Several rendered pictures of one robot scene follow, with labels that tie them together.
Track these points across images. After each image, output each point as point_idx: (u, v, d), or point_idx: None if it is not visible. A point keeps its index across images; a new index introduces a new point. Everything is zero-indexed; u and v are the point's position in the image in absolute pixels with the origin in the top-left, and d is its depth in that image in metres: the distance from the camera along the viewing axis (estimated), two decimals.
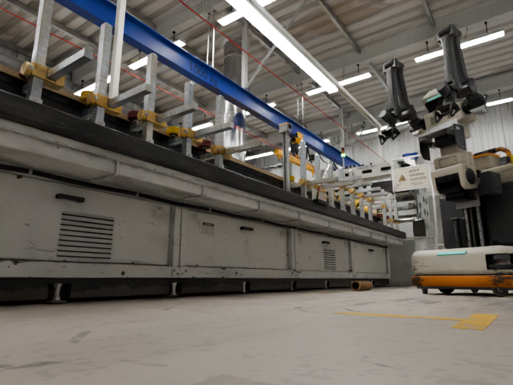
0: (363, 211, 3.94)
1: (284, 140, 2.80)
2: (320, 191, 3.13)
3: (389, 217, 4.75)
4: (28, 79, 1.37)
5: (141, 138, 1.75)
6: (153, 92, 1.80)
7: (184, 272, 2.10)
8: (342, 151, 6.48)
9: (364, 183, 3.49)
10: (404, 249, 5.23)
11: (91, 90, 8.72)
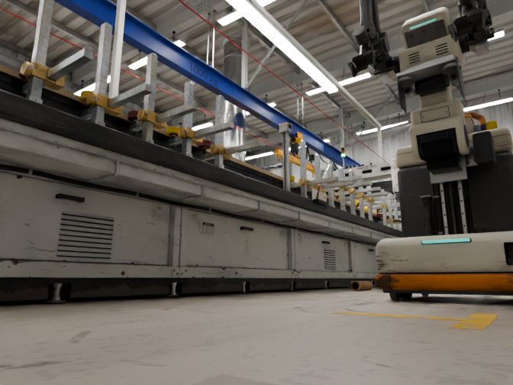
0: (363, 211, 3.94)
1: (284, 140, 2.80)
2: (320, 191, 3.13)
3: (389, 217, 4.75)
4: (28, 79, 1.37)
5: (141, 138, 1.75)
6: (153, 92, 1.80)
7: (184, 272, 2.10)
8: (342, 151, 6.48)
9: (364, 183, 3.49)
10: None
11: (91, 90, 8.72)
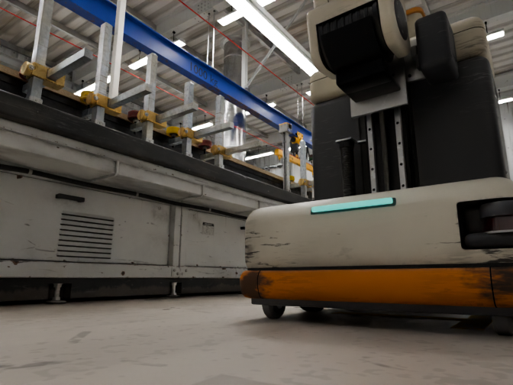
0: None
1: (284, 140, 2.80)
2: None
3: None
4: (28, 79, 1.37)
5: (141, 138, 1.75)
6: (153, 92, 1.80)
7: (184, 272, 2.10)
8: None
9: None
10: None
11: (91, 90, 8.72)
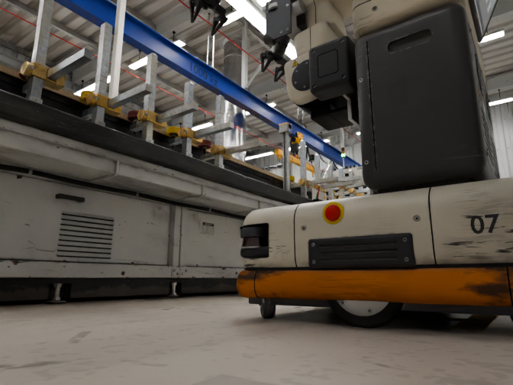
0: None
1: (284, 140, 2.80)
2: (320, 191, 3.13)
3: None
4: (28, 79, 1.37)
5: (141, 138, 1.75)
6: (153, 92, 1.80)
7: (184, 272, 2.10)
8: (342, 151, 6.48)
9: (364, 183, 3.49)
10: None
11: (91, 90, 8.72)
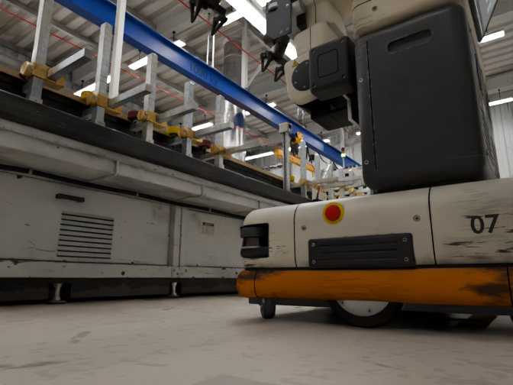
0: None
1: (284, 140, 2.80)
2: (320, 191, 3.13)
3: None
4: (28, 79, 1.37)
5: (141, 138, 1.75)
6: (153, 92, 1.80)
7: (184, 272, 2.10)
8: (342, 151, 6.48)
9: (364, 183, 3.49)
10: None
11: (91, 90, 8.72)
